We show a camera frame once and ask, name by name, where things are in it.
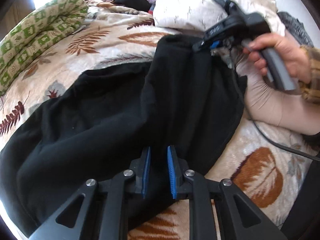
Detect black pants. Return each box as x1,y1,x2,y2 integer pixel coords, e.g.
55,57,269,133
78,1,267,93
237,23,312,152
1,35,247,236

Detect brown patterned sleeve forearm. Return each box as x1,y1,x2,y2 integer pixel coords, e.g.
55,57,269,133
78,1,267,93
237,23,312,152
299,46,320,105

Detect person right hand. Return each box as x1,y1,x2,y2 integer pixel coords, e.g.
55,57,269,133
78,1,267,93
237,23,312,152
243,33,311,83

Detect white floral pillow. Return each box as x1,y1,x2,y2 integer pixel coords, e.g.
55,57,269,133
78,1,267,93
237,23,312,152
153,0,285,36

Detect grey knitted cloth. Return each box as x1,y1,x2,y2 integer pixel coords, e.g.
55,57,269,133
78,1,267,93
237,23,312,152
277,11,314,48

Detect leaf patterned fleece blanket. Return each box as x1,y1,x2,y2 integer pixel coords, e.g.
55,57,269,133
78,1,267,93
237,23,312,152
1,12,310,239

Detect beige bolster cushion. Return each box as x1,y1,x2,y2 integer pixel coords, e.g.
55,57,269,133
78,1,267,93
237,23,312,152
236,59,319,135

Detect green patterned folded quilt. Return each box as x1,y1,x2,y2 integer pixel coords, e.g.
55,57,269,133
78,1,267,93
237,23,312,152
1,0,88,95

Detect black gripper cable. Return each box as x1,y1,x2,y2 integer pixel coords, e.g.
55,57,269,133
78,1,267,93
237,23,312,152
245,104,320,162

